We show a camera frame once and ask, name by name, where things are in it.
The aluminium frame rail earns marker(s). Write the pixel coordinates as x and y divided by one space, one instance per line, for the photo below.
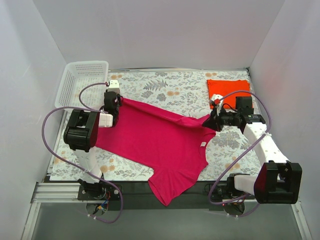
57 214

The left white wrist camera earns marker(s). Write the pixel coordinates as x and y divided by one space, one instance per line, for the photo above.
114 86

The magenta t-shirt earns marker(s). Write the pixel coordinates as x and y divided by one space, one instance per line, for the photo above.
173 145

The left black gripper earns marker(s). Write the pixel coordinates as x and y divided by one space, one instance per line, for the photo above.
116 100

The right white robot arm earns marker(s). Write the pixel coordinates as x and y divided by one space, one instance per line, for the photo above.
279 179

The white plastic basket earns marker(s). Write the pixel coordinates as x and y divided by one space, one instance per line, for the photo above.
77 76

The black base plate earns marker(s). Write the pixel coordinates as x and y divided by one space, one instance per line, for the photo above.
137 195

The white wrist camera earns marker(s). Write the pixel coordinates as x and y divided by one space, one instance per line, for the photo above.
216 101
114 86

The floral table mat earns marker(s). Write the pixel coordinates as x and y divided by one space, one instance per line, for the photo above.
184 92

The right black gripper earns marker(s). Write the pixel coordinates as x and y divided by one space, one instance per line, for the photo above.
215 119

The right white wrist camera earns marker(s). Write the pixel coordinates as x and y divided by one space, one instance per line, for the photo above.
216 101

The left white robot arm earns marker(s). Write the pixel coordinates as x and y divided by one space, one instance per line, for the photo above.
81 135

